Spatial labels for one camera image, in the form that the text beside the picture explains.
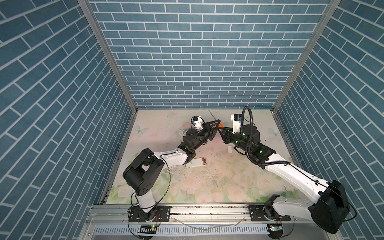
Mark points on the white remote control tilted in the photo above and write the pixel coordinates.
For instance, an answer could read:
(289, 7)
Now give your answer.
(183, 132)

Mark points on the white ribbed cable duct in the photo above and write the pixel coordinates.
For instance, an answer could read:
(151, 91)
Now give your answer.
(182, 230)

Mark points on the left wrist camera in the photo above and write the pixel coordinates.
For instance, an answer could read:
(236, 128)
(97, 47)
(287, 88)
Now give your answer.
(197, 122)

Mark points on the white remote control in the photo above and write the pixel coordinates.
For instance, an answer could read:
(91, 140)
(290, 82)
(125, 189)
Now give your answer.
(183, 132)
(197, 162)

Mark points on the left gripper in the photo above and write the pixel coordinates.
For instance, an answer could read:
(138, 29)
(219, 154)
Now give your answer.
(210, 133)

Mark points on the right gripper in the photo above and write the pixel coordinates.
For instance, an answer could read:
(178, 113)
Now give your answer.
(225, 137)

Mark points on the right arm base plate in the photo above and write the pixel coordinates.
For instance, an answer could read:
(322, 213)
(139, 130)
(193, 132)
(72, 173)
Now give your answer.
(259, 213)

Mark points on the orange handled screwdriver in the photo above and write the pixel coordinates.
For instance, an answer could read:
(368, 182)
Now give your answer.
(220, 124)

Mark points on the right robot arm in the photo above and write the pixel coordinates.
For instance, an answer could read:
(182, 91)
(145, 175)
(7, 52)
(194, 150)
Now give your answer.
(327, 203)

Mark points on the aluminium mounting rail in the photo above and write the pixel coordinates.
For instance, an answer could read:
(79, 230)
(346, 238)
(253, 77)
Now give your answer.
(203, 213)

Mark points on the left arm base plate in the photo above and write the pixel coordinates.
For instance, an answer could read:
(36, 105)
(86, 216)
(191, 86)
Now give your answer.
(137, 215)

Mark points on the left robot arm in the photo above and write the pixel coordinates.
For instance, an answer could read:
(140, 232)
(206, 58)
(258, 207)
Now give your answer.
(144, 170)

